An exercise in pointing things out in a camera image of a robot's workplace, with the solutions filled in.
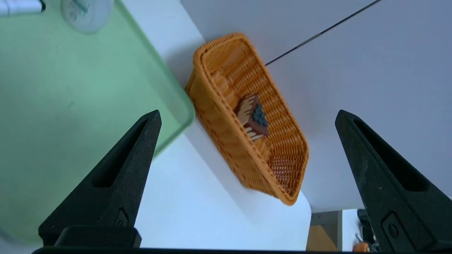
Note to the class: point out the white marker pen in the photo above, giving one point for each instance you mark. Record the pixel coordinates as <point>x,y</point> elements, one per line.
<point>21,6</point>

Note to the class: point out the chocolate blueberry cake slice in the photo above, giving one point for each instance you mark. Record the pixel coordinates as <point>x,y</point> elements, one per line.
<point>252,120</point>

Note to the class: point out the orange toy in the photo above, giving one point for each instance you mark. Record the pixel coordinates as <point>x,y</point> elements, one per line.
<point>361,247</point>

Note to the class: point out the light green plastic tray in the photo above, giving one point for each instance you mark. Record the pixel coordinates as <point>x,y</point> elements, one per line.
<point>70,106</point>

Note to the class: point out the orange wicker basket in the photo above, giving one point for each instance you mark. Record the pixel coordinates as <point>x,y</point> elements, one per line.
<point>226,141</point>

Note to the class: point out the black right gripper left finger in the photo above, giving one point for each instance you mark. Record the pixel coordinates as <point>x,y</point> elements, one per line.
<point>116,183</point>

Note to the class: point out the white bottle with clear cap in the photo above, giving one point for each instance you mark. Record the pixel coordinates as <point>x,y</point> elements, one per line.
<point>86,14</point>

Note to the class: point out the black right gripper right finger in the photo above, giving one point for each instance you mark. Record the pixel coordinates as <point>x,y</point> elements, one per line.
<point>399,197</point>

